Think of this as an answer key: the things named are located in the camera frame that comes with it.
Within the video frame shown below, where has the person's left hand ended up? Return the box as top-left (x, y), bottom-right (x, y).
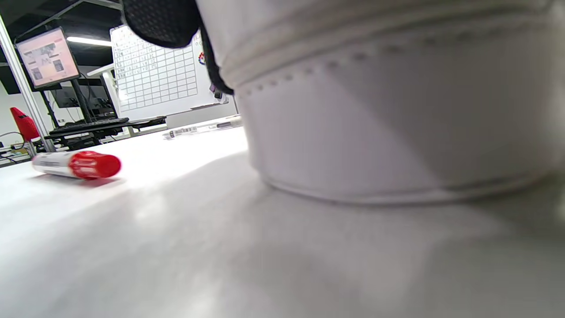
top-left (120, 0), bottom-right (234, 95)

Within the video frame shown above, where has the red-capped white marker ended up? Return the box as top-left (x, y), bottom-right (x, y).
top-left (32, 150), bottom-right (122, 180)

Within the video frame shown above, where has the white cartoon zippered pencil case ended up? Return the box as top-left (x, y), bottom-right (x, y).
top-left (194, 0), bottom-right (565, 206)

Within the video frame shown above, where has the whiteboard with grid chart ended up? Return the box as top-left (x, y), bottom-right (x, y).
top-left (109, 24), bottom-right (239, 122)

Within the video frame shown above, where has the ceiling light panel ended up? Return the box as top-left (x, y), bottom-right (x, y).
top-left (66, 36), bottom-right (113, 47)

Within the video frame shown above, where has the black desk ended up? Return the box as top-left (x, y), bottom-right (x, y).
top-left (44, 116), bottom-right (167, 148)

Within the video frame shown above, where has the dark monitor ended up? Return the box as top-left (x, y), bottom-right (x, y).
top-left (51, 84), bottom-right (116, 109)

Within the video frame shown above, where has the lit computer monitor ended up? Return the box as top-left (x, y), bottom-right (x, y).
top-left (15, 26), bottom-right (81, 91)

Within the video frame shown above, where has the black keyboard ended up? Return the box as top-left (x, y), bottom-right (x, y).
top-left (49, 117), bottom-right (130, 134)

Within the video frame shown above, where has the silver metal pole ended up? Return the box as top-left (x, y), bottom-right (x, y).
top-left (0, 15), bottom-right (56, 155)

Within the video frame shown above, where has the red chair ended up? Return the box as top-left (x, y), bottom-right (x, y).
top-left (10, 107), bottom-right (41, 143)

